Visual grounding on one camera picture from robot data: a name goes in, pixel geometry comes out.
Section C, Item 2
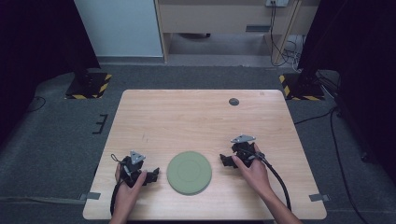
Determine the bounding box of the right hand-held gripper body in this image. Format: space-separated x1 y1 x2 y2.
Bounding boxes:
230 133 266 169

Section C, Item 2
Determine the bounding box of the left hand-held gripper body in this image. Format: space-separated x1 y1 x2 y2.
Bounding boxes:
119 150 149 189

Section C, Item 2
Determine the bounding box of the person's left hand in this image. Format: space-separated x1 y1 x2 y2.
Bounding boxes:
114 163 149 217

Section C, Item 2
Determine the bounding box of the person's right hand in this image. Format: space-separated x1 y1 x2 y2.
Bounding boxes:
231 143 273 201

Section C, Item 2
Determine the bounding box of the green round plate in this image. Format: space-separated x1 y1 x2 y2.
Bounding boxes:
165 150 213 197

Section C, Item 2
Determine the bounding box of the grey tape piece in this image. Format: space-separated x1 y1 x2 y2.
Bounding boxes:
78 191 102 202
308 193 331 203

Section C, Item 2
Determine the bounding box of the black stand base striped edge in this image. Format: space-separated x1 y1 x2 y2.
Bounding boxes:
278 72 326 102
64 72 113 101

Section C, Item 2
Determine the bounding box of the white panel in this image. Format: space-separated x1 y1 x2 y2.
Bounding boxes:
74 0 164 58

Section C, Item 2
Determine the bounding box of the dark curtain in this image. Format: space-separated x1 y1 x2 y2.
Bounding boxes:
297 0 396 185
0 0 101 147

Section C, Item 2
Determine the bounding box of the grey power socket box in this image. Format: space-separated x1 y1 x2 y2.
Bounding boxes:
265 0 290 8

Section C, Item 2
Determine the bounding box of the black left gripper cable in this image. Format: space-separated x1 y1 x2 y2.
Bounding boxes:
109 153 129 217

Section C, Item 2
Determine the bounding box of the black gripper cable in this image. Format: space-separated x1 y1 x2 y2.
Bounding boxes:
109 153 129 217
238 147 292 213

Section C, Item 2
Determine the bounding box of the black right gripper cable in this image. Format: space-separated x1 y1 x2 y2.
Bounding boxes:
238 147 292 213

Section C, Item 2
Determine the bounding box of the black floor cable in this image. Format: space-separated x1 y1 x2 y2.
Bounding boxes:
293 105 372 224
25 95 47 114

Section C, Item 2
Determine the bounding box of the white cable bundle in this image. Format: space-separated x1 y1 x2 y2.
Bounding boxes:
282 35 306 73

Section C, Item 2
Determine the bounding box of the black hanging cable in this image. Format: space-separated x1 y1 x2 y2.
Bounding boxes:
269 2 292 67

